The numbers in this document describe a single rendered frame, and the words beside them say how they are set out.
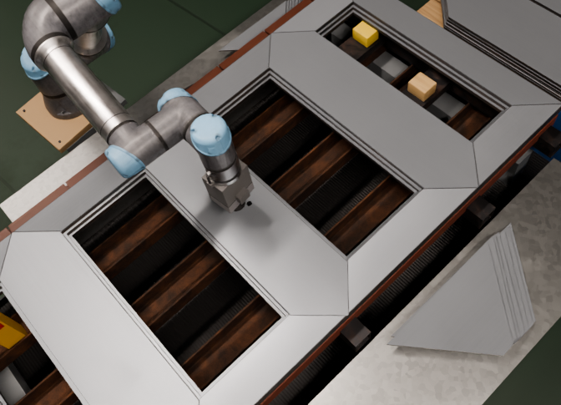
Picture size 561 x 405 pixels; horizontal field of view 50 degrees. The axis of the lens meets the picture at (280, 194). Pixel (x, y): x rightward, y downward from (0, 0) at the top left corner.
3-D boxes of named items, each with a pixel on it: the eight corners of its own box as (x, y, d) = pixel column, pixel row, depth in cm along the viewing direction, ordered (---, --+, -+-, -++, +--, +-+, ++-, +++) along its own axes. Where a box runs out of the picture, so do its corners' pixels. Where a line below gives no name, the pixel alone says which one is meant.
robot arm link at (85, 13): (52, 42, 183) (36, -12, 131) (93, 15, 186) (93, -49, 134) (78, 75, 185) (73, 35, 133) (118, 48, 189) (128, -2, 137)
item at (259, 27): (334, 9, 201) (334, 0, 197) (245, 78, 191) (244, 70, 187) (308, -8, 206) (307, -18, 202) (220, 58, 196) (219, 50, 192)
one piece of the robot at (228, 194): (227, 192, 126) (240, 226, 140) (255, 162, 129) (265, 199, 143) (193, 169, 130) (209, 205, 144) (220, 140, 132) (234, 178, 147)
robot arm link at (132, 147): (-11, 12, 132) (117, 168, 117) (32, -14, 134) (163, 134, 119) (12, 45, 142) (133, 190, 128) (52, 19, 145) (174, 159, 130)
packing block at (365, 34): (378, 38, 180) (379, 28, 177) (366, 48, 179) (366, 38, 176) (364, 28, 183) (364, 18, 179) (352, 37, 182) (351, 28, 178)
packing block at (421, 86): (435, 91, 169) (437, 83, 165) (423, 102, 167) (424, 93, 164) (418, 80, 171) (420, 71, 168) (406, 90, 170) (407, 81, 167)
